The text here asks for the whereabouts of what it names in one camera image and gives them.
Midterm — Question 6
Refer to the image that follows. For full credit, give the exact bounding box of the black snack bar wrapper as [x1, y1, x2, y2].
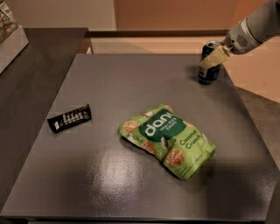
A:
[47, 104, 92, 133]

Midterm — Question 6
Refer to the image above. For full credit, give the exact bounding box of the white snack box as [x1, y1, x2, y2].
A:
[0, 0, 29, 74]

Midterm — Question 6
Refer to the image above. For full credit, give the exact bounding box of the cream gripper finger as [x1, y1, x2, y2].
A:
[199, 45, 231, 69]

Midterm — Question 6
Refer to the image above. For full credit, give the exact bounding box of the green rice chip bag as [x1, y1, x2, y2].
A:
[119, 104, 216, 180]

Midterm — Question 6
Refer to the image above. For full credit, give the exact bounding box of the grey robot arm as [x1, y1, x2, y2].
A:
[200, 0, 280, 69]

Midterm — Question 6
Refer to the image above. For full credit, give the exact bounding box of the blue pepsi can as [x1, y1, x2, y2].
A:
[198, 40, 221, 85]

